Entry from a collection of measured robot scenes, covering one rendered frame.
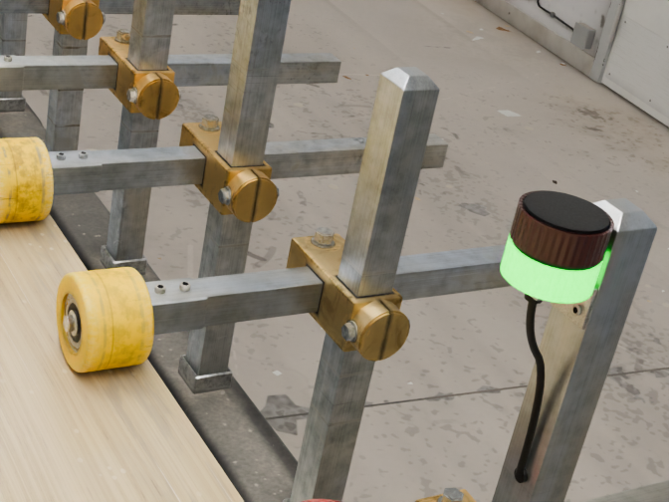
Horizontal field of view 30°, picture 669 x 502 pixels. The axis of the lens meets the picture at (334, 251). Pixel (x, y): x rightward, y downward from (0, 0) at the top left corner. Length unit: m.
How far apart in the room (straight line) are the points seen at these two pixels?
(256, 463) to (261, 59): 0.40
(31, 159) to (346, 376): 0.36
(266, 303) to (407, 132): 0.19
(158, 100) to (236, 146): 0.23
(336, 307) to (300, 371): 1.66
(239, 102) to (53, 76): 0.31
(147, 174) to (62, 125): 0.49
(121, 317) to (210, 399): 0.39
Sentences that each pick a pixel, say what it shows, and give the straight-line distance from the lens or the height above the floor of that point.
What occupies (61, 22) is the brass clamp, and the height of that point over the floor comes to 0.94.
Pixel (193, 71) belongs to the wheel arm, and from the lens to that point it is 1.52.
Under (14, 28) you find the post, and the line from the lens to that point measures 1.94.
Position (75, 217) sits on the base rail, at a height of 0.70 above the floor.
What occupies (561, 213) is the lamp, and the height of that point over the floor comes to 1.18.
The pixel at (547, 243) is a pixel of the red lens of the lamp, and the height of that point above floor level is 1.17.
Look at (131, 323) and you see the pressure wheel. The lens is 0.99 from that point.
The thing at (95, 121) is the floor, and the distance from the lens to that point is 3.75.
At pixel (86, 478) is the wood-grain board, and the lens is 0.92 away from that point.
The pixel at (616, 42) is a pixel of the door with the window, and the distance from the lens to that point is 4.95.
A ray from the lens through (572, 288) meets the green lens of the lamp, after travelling 0.78.
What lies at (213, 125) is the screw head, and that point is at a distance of 1.31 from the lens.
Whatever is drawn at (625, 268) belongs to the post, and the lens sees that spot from 0.82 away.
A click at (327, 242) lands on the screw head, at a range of 1.12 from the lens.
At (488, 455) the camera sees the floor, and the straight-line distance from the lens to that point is 2.61.
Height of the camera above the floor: 1.48
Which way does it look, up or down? 27 degrees down
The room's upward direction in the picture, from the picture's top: 12 degrees clockwise
